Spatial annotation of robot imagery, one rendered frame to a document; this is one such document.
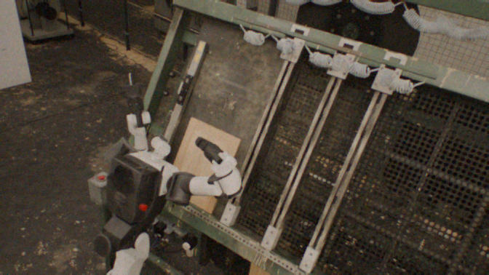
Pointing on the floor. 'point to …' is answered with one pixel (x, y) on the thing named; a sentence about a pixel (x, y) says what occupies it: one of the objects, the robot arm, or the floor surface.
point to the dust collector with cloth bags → (41, 20)
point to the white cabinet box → (12, 48)
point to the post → (102, 232)
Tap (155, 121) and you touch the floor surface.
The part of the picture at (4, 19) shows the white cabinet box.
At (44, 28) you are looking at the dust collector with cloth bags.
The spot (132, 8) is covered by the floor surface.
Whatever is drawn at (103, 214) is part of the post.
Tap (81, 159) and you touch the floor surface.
